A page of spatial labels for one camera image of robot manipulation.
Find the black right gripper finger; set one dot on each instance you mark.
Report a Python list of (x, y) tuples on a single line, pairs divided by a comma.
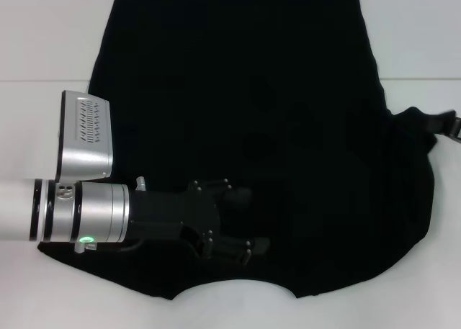
[(454, 129)]

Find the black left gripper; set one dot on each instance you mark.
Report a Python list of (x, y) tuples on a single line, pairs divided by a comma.
[(162, 212)]

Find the black t-shirt with FREE print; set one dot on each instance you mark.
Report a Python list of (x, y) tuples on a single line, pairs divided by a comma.
[(252, 73)]

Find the silver round connector stub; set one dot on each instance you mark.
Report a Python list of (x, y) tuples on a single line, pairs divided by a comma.
[(141, 183)]

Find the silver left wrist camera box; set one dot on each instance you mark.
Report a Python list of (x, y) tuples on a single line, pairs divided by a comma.
[(86, 142)]

